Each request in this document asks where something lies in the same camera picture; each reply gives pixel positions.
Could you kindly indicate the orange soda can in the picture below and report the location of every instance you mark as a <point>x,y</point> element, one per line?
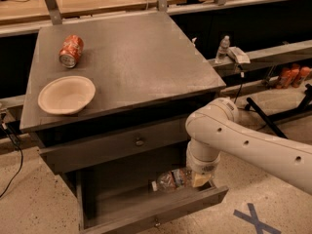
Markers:
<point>71,51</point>

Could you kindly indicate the white packet on rail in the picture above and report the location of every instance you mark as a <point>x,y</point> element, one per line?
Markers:
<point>238,55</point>

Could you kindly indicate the black bar on floor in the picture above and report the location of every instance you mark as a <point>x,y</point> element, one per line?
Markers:
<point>265,118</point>

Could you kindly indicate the grey wooden drawer cabinet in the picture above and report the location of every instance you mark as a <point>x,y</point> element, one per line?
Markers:
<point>135,62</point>

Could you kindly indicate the clear plastic water bottle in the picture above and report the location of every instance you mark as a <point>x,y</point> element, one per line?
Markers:
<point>173,180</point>

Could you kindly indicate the open middle grey drawer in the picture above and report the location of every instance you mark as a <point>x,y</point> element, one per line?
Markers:
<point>116,197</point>

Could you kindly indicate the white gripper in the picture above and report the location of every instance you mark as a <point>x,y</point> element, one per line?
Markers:
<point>204,166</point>

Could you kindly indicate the round drawer knob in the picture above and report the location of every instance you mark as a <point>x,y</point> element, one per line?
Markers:
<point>139,142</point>

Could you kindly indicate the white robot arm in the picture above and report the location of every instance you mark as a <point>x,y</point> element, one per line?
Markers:
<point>214,128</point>

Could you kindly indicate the small background water bottle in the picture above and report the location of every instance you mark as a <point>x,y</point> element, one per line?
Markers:
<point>222,49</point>

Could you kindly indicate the orange bottles on floor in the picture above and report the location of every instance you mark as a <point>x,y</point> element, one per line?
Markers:
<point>293,76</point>

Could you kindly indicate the closed upper grey drawer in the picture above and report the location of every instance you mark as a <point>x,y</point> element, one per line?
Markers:
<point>114,136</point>

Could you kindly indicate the beige paper bowl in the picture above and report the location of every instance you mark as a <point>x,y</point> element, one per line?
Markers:
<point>66,95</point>

